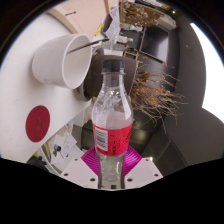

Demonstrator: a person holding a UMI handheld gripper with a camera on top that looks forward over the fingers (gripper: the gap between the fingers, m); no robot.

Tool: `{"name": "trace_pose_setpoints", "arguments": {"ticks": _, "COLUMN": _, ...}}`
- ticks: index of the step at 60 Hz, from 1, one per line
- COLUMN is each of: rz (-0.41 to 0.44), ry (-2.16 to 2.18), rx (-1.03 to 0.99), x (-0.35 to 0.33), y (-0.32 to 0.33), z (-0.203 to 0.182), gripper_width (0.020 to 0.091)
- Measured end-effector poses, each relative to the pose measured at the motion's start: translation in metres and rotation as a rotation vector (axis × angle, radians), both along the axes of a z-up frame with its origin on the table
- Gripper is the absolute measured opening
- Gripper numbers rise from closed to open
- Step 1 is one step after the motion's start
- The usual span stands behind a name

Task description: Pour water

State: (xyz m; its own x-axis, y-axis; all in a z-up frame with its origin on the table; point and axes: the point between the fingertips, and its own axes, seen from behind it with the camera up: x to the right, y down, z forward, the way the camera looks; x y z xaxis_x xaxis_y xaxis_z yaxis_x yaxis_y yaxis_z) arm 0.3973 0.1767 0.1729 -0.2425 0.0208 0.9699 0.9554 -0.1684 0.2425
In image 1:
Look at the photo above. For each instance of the grey plant saucer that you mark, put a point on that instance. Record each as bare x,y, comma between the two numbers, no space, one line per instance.
85,94

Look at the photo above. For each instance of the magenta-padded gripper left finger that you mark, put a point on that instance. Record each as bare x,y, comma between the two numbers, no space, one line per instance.
89,161

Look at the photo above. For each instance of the black wall screen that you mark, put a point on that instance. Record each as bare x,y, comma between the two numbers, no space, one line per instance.
155,41

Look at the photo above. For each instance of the white mug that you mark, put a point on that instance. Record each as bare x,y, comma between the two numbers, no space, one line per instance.
53,60

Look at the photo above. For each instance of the ceiling light strip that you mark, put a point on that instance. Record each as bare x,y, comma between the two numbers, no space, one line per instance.
213,83

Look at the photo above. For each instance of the dried plant in grey pot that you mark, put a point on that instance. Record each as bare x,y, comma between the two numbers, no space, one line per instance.
96,68

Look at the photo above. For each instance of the paintbrush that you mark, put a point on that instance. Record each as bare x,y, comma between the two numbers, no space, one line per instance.
86,45

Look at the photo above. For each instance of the clear red-labelled drink bottle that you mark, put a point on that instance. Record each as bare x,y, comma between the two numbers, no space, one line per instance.
111,133

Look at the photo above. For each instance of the loose paper sheets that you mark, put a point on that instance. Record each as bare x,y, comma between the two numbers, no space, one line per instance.
65,143

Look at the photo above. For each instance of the newspaper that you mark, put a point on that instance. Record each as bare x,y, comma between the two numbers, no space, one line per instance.
113,26

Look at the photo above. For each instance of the flat round red coaster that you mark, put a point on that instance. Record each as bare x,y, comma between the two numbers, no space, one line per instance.
37,123

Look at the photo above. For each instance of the wooden easel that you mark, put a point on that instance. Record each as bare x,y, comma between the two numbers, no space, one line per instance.
133,53

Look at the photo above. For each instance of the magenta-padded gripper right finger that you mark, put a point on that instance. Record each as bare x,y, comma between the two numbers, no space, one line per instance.
133,161

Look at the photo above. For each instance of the yellow tape strip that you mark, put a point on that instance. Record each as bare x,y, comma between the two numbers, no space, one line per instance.
98,30

